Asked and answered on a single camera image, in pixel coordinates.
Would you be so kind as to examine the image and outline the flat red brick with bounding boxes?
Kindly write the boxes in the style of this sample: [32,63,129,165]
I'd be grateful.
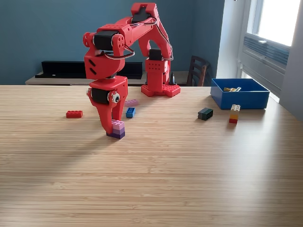
[66,110,83,119]

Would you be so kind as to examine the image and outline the purple and pink brick stack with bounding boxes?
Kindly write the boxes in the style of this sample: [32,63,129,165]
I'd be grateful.
[106,119,125,140]

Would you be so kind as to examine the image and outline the white yellow red brick tower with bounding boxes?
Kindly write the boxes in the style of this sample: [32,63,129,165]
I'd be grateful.
[229,104,241,124]

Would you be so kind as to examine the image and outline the black shelf unit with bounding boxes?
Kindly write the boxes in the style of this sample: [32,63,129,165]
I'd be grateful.
[35,61,143,80]

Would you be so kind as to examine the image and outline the dark green brick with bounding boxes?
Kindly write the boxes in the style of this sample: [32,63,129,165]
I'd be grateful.
[197,108,214,121]

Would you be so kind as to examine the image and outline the pale wooden sideboard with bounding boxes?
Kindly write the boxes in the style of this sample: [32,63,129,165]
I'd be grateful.
[25,70,190,87]

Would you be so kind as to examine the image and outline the dark wooden chair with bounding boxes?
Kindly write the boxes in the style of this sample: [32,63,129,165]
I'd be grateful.
[186,55,211,87]

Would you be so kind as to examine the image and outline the blue plastic bin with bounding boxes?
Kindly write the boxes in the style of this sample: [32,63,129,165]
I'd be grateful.
[210,78,270,110]

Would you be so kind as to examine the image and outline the white window frame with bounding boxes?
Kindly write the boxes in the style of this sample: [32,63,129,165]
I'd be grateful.
[246,0,301,47]

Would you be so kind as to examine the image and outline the grey wall heater unit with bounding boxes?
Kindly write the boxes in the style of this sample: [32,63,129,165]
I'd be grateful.
[238,33,291,95]

